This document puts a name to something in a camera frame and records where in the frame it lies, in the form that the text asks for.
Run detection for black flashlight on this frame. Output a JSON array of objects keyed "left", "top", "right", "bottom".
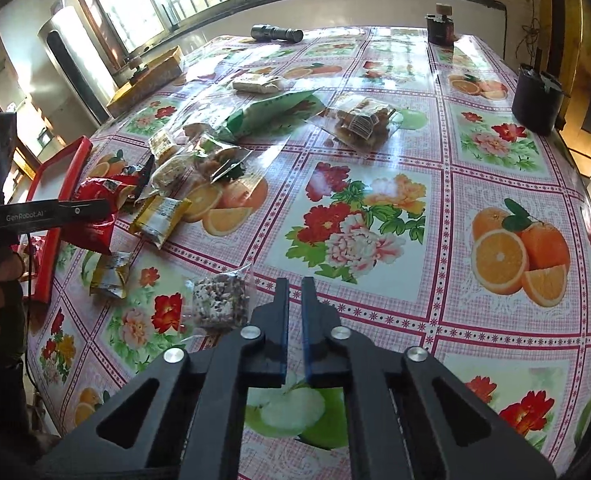
[{"left": 250, "top": 24, "right": 305, "bottom": 43}]

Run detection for clear mixed nut bar packet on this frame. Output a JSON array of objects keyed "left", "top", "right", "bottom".
[{"left": 182, "top": 265, "right": 253, "bottom": 333}]

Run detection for white tower air conditioner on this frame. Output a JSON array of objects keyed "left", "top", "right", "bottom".
[{"left": 38, "top": 6, "right": 118, "bottom": 128}]

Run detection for green snack bag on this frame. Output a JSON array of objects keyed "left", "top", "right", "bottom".
[{"left": 215, "top": 89, "right": 326, "bottom": 143}]

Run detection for floral fruit tablecloth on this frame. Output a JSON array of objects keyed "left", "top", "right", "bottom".
[{"left": 25, "top": 25, "right": 591, "bottom": 480}]

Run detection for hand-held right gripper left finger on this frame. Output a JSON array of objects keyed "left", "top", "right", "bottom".
[{"left": 35, "top": 277, "right": 290, "bottom": 480}]

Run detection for red snack packet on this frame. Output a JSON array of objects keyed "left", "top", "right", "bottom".
[{"left": 58, "top": 154, "right": 156, "bottom": 256}]

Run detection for red plastic tray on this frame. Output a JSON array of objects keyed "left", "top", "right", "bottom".
[{"left": 25, "top": 136, "right": 95, "bottom": 306}]

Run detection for yellow snack packet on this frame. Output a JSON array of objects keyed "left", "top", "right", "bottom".
[
  {"left": 89, "top": 250, "right": 136, "bottom": 301},
  {"left": 129, "top": 194, "right": 192, "bottom": 251}
]

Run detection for small dark jar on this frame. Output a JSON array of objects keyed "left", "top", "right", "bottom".
[{"left": 125, "top": 55, "right": 148, "bottom": 86}]

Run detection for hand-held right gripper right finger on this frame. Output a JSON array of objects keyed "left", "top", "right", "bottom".
[{"left": 301, "top": 276, "right": 559, "bottom": 480}]

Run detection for dark jar with cork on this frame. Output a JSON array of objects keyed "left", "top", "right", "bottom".
[{"left": 425, "top": 2, "right": 456, "bottom": 46}]

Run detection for wooden door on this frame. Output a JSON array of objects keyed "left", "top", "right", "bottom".
[{"left": 550, "top": 0, "right": 591, "bottom": 176}]

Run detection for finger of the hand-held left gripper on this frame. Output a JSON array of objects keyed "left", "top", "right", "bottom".
[{"left": 55, "top": 199, "right": 112, "bottom": 228}]

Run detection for black pot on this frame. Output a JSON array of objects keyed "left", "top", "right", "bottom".
[{"left": 511, "top": 62, "right": 571, "bottom": 136}]

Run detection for yellow cardboard box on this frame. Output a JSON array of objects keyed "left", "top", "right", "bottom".
[{"left": 106, "top": 45, "right": 183, "bottom": 118}]

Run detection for small clear snack packet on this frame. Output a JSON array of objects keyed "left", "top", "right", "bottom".
[{"left": 148, "top": 127, "right": 183, "bottom": 158}]

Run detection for long rice cracker packet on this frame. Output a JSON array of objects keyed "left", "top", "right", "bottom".
[{"left": 231, "top": 72, "right": 296, "bottom": 95}]

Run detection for clear packet brown green snacks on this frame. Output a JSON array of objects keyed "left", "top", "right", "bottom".
[{"left": 190, "top": 137, "right": 276, "bottom": 186}]

